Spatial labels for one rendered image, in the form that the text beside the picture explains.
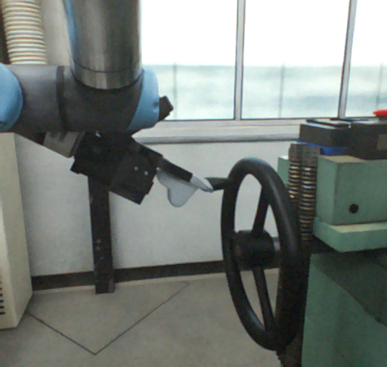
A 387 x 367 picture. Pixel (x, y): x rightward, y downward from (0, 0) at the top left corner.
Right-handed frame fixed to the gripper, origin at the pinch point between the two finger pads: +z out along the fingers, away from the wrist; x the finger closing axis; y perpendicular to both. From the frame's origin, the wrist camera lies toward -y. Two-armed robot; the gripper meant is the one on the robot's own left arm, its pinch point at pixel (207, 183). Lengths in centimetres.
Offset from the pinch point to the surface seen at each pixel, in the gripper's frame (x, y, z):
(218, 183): -1.6, -0.8, 2.2
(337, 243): 13.2, -1.1, 16.0
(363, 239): 13.5, -3.1, 19.0
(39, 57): -110, -12, -58
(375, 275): 8.9, 0.7, 27.7
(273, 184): 12.1, -4.1, 4.4
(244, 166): 3.5, -4.9, 2.9
